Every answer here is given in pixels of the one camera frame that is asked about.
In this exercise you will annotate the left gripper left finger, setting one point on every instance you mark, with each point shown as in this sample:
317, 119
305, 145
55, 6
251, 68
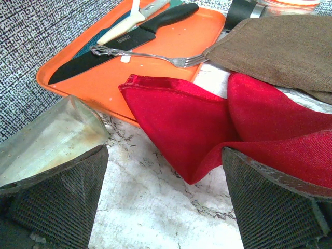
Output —
59, 204

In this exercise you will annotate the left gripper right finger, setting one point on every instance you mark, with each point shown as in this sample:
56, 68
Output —
274, 209

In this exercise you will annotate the red cloth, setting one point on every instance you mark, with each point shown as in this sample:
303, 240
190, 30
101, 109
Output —
190, 126

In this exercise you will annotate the brown cloth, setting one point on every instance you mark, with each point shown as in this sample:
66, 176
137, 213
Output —
291, 51

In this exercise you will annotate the orange tray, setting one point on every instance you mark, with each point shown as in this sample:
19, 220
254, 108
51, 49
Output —
98, 87

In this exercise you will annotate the silver fork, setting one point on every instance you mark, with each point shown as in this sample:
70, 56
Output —
101, 50

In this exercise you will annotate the pepper grinder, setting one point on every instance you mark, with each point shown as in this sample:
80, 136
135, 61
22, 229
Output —
240, 10

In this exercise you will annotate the white orange bowl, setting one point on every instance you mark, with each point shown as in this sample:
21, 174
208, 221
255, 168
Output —
309, 5

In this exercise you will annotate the white handled knife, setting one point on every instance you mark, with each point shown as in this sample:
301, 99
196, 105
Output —
131, 21

